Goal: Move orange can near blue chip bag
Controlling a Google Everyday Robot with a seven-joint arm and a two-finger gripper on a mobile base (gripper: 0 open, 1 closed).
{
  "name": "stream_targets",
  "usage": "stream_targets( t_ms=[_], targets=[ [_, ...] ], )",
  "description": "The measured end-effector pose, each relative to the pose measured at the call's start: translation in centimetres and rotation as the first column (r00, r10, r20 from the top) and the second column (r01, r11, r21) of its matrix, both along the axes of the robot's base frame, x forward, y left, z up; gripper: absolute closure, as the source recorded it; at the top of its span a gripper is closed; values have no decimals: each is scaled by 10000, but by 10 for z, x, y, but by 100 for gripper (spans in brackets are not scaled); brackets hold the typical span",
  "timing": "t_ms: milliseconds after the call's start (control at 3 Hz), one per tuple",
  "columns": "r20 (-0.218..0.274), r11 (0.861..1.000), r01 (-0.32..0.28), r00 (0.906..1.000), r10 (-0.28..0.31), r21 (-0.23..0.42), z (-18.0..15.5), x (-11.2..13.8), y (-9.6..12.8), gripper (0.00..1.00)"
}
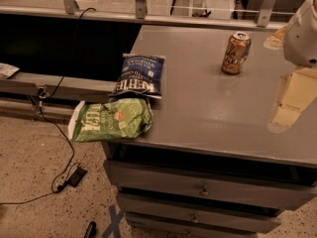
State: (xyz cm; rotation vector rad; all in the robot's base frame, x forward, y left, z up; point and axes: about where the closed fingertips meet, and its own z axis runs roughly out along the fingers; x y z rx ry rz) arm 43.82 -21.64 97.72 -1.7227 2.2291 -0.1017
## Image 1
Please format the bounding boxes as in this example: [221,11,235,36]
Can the grey metal rail beam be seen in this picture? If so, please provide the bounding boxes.
[0,72,116,103]

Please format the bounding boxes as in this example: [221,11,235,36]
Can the orange soda can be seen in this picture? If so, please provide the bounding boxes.
[221,31,252,74]

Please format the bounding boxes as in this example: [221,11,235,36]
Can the green Kettle chip bag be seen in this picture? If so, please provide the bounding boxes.
[68,98,153,142]

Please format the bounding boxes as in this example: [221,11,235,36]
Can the black cylindrical object on floor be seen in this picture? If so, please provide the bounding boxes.
[84,221,96,238]

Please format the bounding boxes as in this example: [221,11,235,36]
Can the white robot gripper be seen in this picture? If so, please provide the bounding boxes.
[264,0,317,133]

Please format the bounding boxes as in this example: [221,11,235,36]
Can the middle drawer with knob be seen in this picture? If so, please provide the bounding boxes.
[117,193,280,234]

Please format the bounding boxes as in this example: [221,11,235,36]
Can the black power cable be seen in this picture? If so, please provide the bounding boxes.
[0,7,97,206]

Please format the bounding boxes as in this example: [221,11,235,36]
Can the blue Kettle chip bag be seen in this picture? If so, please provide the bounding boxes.
[111,54,165,99]

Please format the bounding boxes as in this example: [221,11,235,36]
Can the bottom drawer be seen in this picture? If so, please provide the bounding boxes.
[126,212,258,238]

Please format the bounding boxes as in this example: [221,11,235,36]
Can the black power adapter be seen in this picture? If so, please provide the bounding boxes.
[66,167,87,187]

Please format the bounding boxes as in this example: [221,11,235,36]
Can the white paper on rail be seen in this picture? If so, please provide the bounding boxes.
[0,62,20,79]

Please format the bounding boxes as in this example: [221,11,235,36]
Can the grey drawer cabinet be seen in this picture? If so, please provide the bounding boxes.
[100,24,317,238]

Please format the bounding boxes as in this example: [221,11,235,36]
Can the drawer with knob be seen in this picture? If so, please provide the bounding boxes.
[117,193,280,234]
[104,160,316,210]

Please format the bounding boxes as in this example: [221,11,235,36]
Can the top drawer with knob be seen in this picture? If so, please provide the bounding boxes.
[104,160,316,210]

